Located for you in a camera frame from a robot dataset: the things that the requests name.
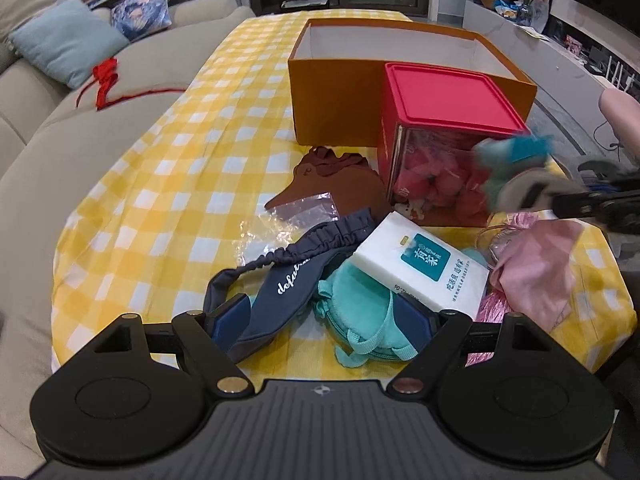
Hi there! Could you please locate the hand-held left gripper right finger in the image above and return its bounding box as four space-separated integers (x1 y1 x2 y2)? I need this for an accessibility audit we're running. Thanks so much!
389 296 581 396

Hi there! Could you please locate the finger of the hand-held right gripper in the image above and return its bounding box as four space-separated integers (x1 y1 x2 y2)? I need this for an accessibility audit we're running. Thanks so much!
522 180 608 221

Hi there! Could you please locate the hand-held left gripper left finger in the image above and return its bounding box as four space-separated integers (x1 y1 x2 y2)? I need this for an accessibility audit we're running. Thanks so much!
65 296 253 396

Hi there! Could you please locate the pink cloth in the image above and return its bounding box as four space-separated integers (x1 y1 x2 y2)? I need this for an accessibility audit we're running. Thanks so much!
492 220 586 333

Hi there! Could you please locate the teal grey plush toy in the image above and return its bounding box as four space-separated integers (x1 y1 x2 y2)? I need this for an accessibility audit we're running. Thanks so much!
472 129 557 212

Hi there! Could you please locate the orange cardboard box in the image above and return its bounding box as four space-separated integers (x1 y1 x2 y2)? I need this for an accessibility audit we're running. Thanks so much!
287 17 538 148

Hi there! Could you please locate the person's right forearm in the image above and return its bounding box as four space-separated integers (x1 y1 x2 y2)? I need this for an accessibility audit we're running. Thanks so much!
598 87 640 141

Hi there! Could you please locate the navy elastic headband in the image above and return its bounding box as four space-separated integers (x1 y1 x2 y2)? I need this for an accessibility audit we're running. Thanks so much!
202 210 376 363

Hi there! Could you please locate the white tissue pack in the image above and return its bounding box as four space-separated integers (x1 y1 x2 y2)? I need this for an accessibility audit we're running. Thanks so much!
350 211 491 322

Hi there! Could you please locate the teal fabric pouch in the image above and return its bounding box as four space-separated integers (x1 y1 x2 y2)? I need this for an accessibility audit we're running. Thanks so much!
312 247 485 370

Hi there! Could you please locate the shiny pink gift bag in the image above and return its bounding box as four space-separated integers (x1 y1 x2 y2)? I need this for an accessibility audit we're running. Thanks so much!
474 211 540 327

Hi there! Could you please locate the clear plastic bag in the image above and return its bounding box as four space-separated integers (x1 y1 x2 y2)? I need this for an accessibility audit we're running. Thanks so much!
239 192 342 267

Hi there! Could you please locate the white low cabinet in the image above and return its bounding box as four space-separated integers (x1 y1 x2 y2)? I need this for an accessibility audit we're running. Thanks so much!
462 0 640 92

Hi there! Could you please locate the yellow checked tablecloth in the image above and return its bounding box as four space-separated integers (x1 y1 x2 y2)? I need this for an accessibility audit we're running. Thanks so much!
50 10 632 377

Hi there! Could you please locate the clear container with red lid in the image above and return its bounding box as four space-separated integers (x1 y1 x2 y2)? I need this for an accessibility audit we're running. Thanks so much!
377 62 531 228

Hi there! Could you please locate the blue snack bag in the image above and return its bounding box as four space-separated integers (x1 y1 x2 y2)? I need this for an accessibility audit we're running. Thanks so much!
494 0 537 26

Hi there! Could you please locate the beige sofa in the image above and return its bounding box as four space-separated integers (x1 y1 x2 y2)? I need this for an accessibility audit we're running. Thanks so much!
0 0 257 480

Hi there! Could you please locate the red ribbon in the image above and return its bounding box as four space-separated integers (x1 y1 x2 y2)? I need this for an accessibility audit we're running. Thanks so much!
76 58 188 111

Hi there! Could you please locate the light blue cushion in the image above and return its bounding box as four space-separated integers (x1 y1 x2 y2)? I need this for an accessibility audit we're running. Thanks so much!
9 0 131 90

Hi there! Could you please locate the blue patterned cushion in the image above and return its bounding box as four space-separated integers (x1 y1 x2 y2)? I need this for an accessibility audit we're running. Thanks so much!
110 0 174 41

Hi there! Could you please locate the beige cushion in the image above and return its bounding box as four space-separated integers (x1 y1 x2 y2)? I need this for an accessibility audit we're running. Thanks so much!
0 0 58 45

